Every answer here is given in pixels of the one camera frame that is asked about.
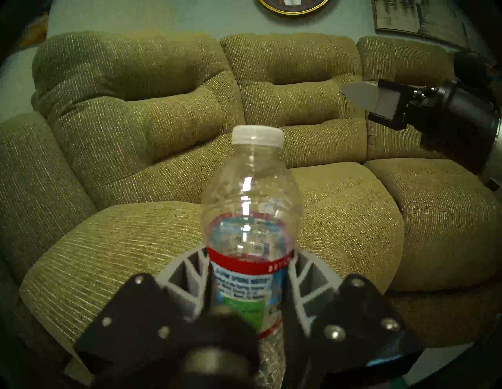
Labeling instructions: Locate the colourful boats wall painting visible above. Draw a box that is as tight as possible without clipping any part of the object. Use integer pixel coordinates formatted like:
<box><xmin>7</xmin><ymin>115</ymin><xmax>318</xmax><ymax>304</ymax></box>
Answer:
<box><xmin>14</xmin><ymin>8</ymin><xmax>49</xmax><ymax>49</ymax></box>

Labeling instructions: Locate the grey lake wall picture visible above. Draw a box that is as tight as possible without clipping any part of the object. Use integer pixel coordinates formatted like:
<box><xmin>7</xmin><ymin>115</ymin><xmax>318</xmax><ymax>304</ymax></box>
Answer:
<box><xmin>371</xmin><ymin>0</ymin><xmax>471</xmax><ymax>49</ymax></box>

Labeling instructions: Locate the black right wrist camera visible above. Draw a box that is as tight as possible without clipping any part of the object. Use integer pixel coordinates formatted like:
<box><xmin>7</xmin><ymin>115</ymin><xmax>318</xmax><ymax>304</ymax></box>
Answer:
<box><xmin>453</xmin><ymin>50</ymin><xmax>498</xmax><ymax>85</ymax></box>

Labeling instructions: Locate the olive green fabric sofa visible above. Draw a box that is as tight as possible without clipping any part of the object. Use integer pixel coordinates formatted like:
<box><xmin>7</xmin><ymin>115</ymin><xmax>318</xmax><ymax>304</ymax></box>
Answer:
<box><xmin>0</xmin><ymin>31</ymin><xmax>502</xmax><ymax>353</ymax></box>

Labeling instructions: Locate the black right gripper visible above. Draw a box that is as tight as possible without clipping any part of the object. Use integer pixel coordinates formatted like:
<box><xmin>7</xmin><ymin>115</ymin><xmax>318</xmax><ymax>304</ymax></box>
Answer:
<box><xmin>340</xmin><ymin>80</ymin><xmax>502</xmax><ymax>176</ymax></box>

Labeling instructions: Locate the gold-rimmed gear wall clock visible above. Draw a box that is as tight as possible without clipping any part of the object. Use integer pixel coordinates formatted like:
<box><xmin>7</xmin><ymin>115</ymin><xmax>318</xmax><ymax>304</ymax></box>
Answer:
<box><xmin>257</xmin><ymin>0</ymin><xmax>330</xmax><ymax>15</ymax></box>

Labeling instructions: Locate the clear red-banded water bottle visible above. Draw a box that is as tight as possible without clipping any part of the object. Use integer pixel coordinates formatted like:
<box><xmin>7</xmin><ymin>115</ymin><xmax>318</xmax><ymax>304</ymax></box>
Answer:
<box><xmin>200</xmin><ymin>125</ymin><xmax>303</xmax><ymax>389</ymax></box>

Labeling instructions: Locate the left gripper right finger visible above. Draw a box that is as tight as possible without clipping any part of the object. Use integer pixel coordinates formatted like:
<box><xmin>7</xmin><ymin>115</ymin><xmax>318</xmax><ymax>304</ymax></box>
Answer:
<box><xmin>286</xmin><ymin>250</ymin><xmax>427</xmax><ymax>366</ymax></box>

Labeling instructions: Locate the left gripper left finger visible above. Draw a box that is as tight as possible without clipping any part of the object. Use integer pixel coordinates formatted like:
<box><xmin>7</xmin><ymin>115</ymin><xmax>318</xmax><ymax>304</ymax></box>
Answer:
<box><xmin>75</xmin><ymin>247</ymin><xmax>215</xmax><ymax>377</ymax></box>

